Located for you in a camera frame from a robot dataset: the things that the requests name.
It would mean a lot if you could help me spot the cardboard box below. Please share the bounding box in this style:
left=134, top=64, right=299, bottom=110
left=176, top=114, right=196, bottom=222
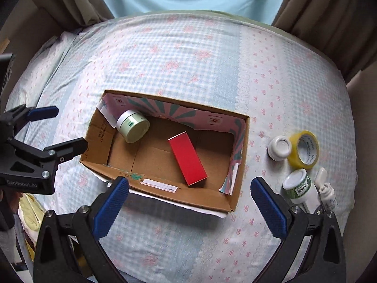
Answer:
left=79, top=89, right=251, bottom=219

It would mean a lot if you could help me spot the red rectangular box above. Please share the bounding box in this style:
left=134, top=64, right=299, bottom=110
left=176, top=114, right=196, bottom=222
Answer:
left=168, top=131, right=208, bottom=187

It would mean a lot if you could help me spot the white bottle with green label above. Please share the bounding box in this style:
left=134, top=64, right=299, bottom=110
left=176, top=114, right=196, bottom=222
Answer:
left=282, top=169, right=320, bottom=213

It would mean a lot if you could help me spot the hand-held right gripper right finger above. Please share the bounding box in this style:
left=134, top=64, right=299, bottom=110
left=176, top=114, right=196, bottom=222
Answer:
left=250, top=177, right=347, bottom=283

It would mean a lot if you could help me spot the checked pink-bow bedsheet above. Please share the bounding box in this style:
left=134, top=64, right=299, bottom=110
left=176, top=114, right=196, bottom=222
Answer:
left=6, top=10, right=358, bottom=283

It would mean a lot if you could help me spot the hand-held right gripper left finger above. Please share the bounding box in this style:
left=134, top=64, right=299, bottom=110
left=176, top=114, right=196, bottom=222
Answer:
left=33, top=176, right=130, bottom=283

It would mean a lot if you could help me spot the small white round jar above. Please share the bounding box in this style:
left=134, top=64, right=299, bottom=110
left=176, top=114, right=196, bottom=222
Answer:
left=267, top=136, right=293, bottom=162

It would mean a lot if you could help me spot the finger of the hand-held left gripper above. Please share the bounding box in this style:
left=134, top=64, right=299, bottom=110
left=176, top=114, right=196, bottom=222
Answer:
left=1, top=105, right=59, bottom=138
left=0, top=137, right=88, bottom=180

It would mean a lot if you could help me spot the white green-label cream jar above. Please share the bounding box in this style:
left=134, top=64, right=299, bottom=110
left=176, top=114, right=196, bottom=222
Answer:
left=116, top=109, right=150, bottom=144

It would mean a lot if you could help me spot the small white dropper bottle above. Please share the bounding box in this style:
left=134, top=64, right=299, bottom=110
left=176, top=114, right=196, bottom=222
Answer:
left=320, top=183, right=339, bottom=213

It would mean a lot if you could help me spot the beige curtain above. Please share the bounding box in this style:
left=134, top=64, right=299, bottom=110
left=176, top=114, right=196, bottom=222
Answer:
left=49, top=0, right=116, bottom=33
left=271, top=0, right=377, bottom=79

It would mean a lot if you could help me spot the pale yellow cloth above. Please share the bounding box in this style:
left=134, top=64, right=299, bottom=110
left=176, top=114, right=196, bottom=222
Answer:
left=17, top=194, right=45, bottom=272

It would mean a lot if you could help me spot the small white tube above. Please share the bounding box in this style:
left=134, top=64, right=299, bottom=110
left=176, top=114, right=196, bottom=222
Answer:
left=314, top=167, right=329, bottom=187

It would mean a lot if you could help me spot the yellow adhesive tape roll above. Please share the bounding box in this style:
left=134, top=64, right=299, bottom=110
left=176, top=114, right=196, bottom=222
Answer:
left=287, top=130, right=320, bottom=170

